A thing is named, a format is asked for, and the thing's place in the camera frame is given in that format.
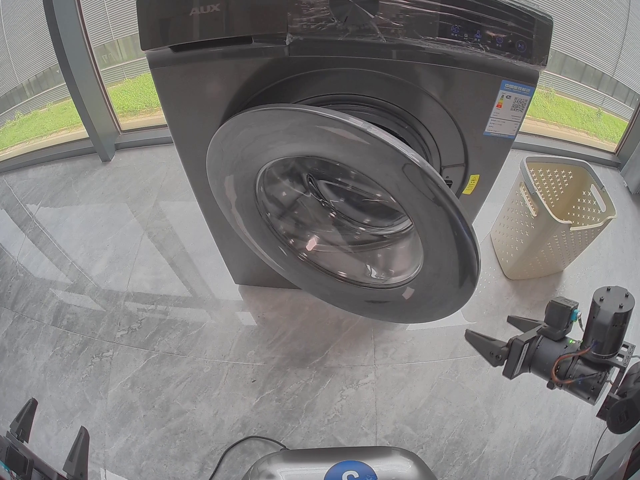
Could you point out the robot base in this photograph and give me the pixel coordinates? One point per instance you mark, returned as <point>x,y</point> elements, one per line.
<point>310,465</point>

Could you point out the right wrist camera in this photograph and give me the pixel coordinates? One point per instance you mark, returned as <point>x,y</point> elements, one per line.
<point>559,315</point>

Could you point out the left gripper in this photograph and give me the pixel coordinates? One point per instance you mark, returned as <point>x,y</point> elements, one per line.
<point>17,460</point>

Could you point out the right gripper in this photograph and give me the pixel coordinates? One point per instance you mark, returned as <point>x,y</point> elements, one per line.
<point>545,358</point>

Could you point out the window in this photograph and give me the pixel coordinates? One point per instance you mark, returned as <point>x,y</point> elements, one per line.
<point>95,93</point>

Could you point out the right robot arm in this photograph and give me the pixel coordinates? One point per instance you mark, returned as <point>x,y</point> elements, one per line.
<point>607,318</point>

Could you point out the washing machine door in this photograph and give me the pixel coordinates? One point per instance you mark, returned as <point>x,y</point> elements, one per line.
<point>235,188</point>

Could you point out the cream laundry basket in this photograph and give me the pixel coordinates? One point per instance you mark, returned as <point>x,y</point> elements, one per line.
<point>525,238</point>

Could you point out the grey washing machine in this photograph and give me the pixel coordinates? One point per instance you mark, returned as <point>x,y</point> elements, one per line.
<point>210,93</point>

